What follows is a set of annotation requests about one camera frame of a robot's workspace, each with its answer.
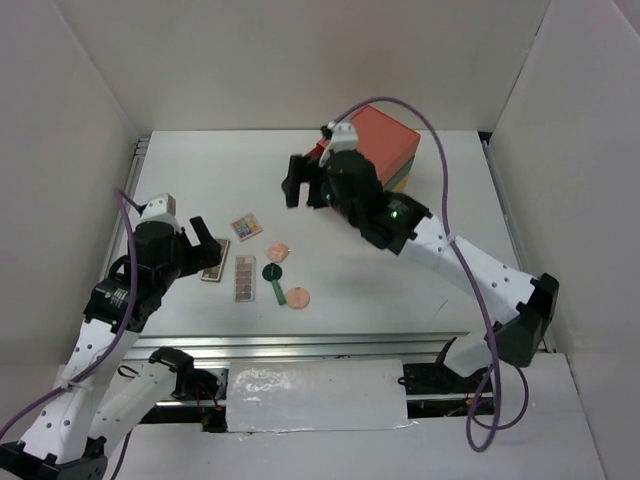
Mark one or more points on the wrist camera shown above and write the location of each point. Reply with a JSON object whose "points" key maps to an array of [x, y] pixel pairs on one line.
{"points": [[337, 136], [160, 208]]}

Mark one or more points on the aluminium table rail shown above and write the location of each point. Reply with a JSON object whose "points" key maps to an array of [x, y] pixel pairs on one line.
{"points": [[364, 301]]}

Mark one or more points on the dark green cushion puff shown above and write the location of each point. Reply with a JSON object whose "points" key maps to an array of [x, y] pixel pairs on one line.
{"points": [[272, 272]]}

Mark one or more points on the light green tube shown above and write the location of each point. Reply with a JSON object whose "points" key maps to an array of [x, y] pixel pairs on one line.
{"points": [[280, 296]]}

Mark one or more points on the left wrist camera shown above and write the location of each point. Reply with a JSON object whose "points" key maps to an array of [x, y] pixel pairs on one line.
{"points": [[160, 208]]}

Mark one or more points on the white front cover panel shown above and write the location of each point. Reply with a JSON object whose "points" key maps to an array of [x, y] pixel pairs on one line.
{"points": [[329, 395]]}

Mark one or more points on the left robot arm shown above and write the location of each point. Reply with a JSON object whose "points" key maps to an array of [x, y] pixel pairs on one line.
{"points": [[77, 429]]}

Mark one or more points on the colourful square eyeshadow palette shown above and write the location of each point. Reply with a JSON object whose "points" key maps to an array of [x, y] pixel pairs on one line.
{"points": [[246, 227]]}

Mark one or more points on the pink-brown eyeshadow palette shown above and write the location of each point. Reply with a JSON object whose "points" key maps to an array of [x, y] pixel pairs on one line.
{"points": [[244, 278]]}

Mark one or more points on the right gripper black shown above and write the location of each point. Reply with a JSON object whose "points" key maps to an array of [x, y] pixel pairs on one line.
{"points": [[300, 170]]}

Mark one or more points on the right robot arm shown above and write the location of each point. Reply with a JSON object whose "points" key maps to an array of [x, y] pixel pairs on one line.
{"points": [[517, 308]]}

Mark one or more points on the peach round puff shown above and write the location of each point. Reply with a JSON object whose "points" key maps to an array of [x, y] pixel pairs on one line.
{"points": [[297, 298]]}

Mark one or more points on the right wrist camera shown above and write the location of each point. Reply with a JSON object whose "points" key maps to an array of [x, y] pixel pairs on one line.
{"points": [[337, 136]]}

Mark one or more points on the green drawer box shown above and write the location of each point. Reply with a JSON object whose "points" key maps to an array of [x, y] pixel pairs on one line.
{"points": [[404, 170]]}

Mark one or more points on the brown eyeshadow palette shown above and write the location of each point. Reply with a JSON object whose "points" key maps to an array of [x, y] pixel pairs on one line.
{"points": [[214, 274]]}

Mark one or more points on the yellow drawer box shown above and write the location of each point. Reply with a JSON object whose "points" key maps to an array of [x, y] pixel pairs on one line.
{"points": [[399, 184]]}

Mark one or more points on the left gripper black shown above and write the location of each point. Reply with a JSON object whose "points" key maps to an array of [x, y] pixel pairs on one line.
{"points": [[201, 256]]}

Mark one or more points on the wrapped peach makeup sponge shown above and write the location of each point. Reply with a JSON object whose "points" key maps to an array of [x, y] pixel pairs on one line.
{"points": [[277, 252]]}

